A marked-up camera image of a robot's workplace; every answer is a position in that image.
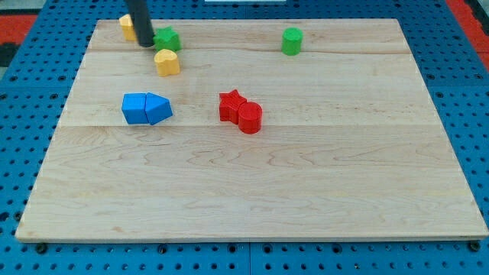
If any green star block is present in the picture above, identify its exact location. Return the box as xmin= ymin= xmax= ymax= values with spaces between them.
xmin=153 ymin=26 xmax=182 ymax=52

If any blue pentagon block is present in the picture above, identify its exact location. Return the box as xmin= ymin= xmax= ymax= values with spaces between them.
xmin=144 ymin=92 xmax=173 ymax=125

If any green cylinder block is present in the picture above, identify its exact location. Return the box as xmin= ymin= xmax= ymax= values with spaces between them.
xmin=281 ymin=27 xmax=303 ymax=56

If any yellow hexagon block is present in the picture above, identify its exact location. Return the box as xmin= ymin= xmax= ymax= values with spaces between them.
xmin=118 ymin=14 xmax=137 ymax=41

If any red cylinder block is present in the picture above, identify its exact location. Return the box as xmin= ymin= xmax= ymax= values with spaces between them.
xmin=238 ymin=102 xmax=263 ymax=134

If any light wooden board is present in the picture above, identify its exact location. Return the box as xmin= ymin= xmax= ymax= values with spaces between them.
xmin=16 ymin=19 xmax=488 ymax=243

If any yellow heart block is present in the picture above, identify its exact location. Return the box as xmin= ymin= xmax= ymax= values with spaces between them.
xmin=154 ymin=49 xmax=180 ymax=76

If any blue cube block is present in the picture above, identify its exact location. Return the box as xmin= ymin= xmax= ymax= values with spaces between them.
xmin=121 ymin=93 xmax=148 ymax=125

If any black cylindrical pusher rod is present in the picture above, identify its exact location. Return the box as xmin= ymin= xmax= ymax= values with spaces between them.
xmin=125 ymin=0 xmax=154 ymax=47

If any red star block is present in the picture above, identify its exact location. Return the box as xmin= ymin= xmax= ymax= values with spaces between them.
xmin=219 ymin=89 xmax=248 ymax=125

